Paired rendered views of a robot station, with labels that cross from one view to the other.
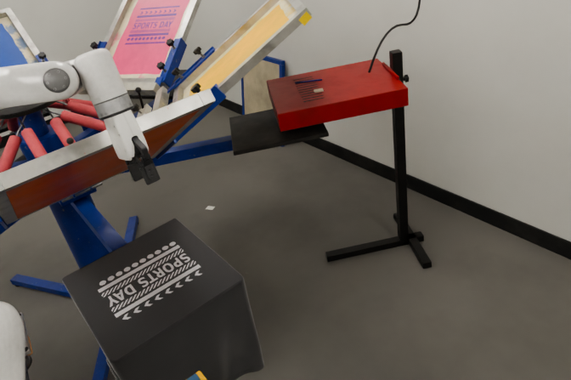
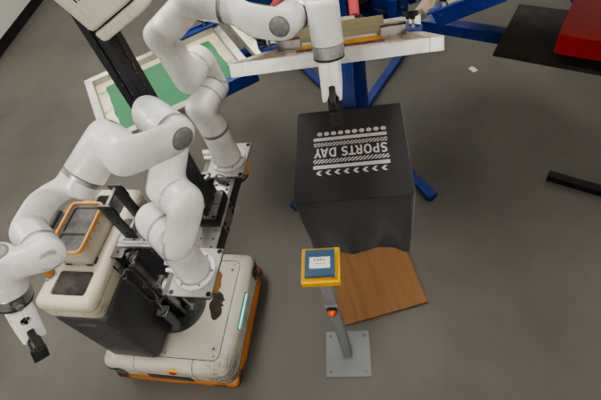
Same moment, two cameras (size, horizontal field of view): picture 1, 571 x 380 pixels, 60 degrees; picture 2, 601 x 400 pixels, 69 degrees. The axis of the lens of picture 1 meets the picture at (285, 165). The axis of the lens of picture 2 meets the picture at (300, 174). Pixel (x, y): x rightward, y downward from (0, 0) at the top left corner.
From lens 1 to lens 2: 0.45 m
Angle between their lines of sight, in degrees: 40
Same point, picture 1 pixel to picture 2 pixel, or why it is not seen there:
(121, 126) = (323, 74)
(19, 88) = (251, 25)
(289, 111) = (574, 36)
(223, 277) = (400, 182)
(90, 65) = (314, 14)
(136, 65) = not seen: outside the picture
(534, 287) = not seen: outside the picture
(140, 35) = not seen: outside the picture
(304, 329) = (481, 226)
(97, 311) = (304, 157)
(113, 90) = (326, 41)
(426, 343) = (581, 308)
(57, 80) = (279, 27)
